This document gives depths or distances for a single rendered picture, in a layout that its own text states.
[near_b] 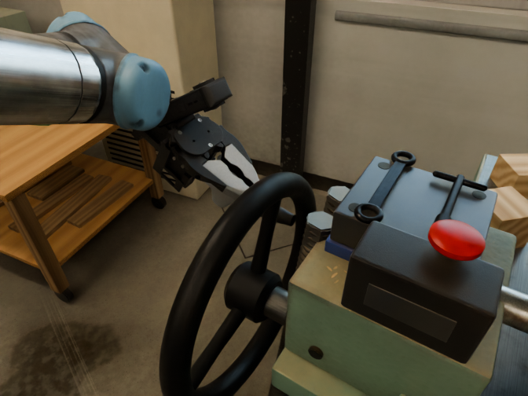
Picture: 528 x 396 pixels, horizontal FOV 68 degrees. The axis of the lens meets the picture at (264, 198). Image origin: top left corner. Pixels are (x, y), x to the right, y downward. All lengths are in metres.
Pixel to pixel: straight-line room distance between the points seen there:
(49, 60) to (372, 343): 0.32
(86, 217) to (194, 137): 1.13
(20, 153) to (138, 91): 1.04
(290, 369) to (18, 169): 1.12
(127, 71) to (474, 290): 0.34
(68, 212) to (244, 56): 0.94
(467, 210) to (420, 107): 1.32
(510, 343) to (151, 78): 0.39
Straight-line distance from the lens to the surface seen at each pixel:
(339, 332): 0.30
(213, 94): 0.47
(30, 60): 0.36
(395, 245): 0.25
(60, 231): 1.62
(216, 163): 0.51
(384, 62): 1.58
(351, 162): 1.78
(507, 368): 0.36
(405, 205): 0.30
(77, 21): 0.61
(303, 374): 0.35
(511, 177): 0.51
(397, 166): 0.33
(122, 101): 0.41
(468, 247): 0.24
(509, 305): 0.32
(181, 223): 1.78
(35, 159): 1.37
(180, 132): 0.52
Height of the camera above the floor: 1.18
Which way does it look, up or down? 39 degrees down
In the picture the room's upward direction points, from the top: straight up
